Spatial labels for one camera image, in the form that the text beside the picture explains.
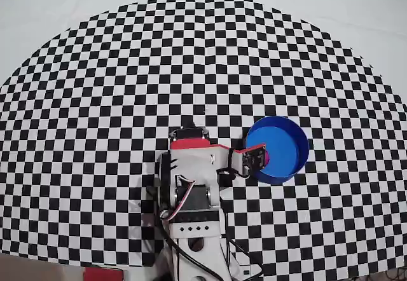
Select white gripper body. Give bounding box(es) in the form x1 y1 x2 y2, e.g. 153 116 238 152
167 127 238 186

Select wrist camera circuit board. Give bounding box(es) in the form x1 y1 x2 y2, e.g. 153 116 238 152
228 142 268 180

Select blue round box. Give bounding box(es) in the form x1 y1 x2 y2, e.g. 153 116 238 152
244 115 310 186

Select black camera cable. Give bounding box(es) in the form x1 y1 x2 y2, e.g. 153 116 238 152
163 235 265 281

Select black white checkered mat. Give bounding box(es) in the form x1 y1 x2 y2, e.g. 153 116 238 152
0 0 407 274

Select red white black servo wires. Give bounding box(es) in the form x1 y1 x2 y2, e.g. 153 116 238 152
160 175 200 222

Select red rectangular object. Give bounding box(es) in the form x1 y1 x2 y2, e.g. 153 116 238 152
83 267 124 281

